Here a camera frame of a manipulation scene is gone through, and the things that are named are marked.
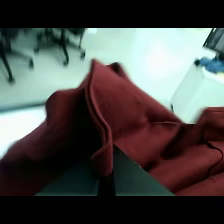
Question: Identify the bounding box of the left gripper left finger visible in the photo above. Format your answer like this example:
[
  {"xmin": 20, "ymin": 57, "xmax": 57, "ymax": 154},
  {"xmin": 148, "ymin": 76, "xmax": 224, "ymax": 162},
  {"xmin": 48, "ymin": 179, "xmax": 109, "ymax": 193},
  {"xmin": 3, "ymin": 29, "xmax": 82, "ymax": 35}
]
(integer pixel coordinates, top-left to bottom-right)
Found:
[{"xmin": 34, "ymin": 158, "xmax": 100, "ymax": 197}]

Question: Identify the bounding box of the dark red garment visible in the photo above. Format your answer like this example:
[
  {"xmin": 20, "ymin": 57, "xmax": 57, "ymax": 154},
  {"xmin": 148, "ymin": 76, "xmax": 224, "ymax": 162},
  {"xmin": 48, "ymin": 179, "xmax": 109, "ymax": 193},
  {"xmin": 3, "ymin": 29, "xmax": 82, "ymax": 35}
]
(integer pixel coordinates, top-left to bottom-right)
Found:
[{"xmin": 0, "ymin": 58, "xmax": 224, "ymax": 197}]

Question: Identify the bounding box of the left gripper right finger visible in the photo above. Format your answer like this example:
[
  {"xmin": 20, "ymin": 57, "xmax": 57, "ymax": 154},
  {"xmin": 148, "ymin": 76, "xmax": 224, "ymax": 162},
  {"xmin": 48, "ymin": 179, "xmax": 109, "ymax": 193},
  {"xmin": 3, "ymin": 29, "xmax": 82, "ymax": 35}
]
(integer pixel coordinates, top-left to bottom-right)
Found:
[{"xmin": 112, "ymin": 143, "xmax": 176, "ymax": 197}]

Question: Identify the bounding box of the white cabinet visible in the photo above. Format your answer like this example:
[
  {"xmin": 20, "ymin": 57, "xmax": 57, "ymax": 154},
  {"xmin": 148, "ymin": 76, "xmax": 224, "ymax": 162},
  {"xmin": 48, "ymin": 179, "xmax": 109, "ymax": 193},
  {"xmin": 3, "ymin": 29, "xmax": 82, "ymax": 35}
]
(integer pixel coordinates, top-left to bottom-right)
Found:
[{"xmin": 170, "ymin": 58, "xmax": 224, "ymax": 125}]

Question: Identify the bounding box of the blue garment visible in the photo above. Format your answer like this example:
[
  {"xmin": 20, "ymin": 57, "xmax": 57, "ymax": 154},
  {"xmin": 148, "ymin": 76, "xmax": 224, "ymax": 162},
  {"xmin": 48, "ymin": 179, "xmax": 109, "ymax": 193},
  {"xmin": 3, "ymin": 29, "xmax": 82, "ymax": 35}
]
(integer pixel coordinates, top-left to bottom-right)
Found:
[{"xmin": 194, "ymin": 55, "xmax": 224, "ymax": 75}]

